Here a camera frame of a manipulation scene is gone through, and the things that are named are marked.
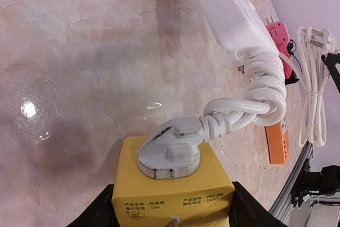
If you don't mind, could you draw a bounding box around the long white power strip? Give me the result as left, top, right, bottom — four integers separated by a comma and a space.
199, 0, 280, 65

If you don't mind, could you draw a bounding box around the white cable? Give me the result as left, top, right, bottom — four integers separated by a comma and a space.
296, 26, 339, 148

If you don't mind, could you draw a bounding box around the orange power strip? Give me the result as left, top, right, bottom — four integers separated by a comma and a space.
265, 116, 290, 165

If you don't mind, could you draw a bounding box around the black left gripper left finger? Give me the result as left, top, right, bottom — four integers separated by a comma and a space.
67, 184, 118, 227

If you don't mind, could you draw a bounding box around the aluminium front rail frame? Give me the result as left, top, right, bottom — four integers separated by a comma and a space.
269, 142, 339, 226

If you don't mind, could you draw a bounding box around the yellow cube socket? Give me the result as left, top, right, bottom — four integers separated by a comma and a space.
112, 136, 234, 226

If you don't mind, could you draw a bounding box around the pink plug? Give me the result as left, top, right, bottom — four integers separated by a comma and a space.
266, 20, 299, 85

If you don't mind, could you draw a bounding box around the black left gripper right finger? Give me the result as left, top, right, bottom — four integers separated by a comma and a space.
228, 181, 286, 227

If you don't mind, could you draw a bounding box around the white strip cord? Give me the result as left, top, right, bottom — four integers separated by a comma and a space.
137, 48, 288, 180

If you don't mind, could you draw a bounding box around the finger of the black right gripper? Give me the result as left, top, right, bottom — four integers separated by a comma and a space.
321, 53, 340, 93

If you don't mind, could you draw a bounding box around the black plug with cable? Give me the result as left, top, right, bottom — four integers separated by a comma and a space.
286, 39, 303, 73

